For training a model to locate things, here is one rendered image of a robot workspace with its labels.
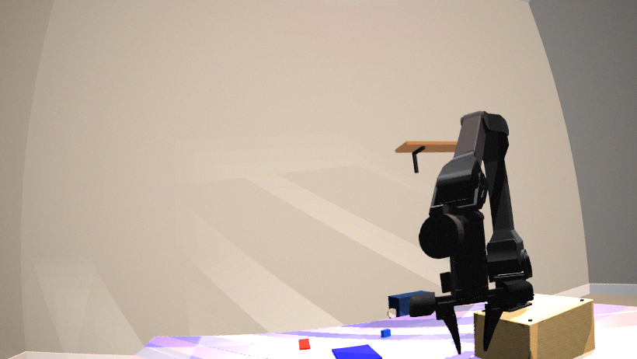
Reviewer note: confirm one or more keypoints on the blue flat plate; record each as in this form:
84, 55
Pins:
357, 352

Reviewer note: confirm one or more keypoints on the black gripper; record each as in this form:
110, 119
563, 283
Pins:
469, 282

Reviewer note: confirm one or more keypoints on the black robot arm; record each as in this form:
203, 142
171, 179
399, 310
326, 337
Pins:
455, 225

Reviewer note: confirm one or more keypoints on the small red block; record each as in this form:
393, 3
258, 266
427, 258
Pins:
304, 344

